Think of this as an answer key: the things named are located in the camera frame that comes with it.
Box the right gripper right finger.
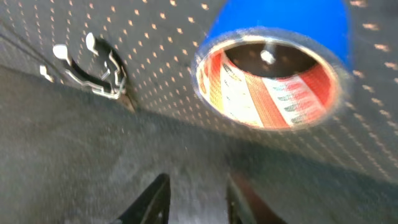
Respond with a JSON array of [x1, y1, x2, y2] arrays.
[[226, 172, 287, 224]]

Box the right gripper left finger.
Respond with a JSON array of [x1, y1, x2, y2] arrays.
[[111, 173, 172, 224]]

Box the pliers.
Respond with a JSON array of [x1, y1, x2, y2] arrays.
[[52, 32, 137, 113]]

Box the roll of blue tape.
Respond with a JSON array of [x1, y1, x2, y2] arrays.
[[190, 0, 354, 132]]

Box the black pegboard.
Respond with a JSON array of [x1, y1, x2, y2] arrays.
[[0, 0, 398, 185]]

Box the metal hook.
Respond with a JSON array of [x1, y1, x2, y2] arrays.
[[63, 51, 128, 101], [259, 43, 277, 66]]

